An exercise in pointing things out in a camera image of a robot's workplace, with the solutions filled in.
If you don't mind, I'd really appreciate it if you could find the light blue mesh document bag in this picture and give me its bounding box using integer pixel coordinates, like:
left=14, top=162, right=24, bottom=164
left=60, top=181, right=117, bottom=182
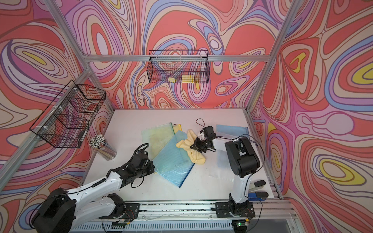
left=216, top=125, right=249, bottom=139

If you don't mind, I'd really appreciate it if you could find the yellow wiping cloth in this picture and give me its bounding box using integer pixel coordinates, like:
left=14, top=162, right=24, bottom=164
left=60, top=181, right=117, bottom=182
left=176, top=129, right=206, bottom=165

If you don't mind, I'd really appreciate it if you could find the green zip document bag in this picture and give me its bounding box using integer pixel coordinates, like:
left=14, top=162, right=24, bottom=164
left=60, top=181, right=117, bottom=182
left=141, top=123, right=174, bottom=160

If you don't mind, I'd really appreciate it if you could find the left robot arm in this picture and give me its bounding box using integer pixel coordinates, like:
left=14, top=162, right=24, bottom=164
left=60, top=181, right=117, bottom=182
left=29, top=143, right=154, bottom=233

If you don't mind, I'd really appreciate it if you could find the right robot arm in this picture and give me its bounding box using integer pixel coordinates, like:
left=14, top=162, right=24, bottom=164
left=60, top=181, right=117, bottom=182
left=190, top=126, right=261, bottom=219

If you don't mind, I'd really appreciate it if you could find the yellow document bag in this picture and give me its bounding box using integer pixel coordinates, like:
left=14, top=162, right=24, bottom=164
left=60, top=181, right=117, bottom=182
left=173, top=124, right=182, bottom=133

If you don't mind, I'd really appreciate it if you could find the clear pencil holder cup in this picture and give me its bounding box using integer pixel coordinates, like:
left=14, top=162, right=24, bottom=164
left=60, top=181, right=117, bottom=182
left=89, top=135, right=117, bottom=161

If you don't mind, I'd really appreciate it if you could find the yellow sponge in basket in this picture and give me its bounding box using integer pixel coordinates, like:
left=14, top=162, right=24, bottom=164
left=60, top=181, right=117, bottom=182
left=167, top=75, right=195, bottom=83

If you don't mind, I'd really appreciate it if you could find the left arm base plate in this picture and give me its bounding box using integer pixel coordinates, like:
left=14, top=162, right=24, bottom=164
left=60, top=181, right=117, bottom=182
left=99, top=203, right=140, bottom=220

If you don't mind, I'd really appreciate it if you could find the black wire basket back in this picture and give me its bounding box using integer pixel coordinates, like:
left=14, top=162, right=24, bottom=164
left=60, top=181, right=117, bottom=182
left=147, top=49, right=210, bottom=84

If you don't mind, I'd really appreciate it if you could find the black wire basket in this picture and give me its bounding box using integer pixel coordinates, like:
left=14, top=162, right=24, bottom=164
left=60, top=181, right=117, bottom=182
left=30, top=80, right=106, bottom=149
left=147, top=49, right=210, bottom=84

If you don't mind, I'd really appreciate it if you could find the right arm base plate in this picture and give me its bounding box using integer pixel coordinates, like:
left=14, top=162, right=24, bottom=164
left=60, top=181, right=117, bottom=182
left=211, top=202, right=255, bottom=219

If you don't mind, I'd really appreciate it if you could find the black wire basket left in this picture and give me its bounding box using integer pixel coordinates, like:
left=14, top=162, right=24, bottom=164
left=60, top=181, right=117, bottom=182
left=30, top=80, right=106, bottom=149

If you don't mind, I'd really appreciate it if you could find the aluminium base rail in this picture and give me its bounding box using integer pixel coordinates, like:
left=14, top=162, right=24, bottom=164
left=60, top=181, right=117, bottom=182
left=70, top=200, right=304, bottom=233

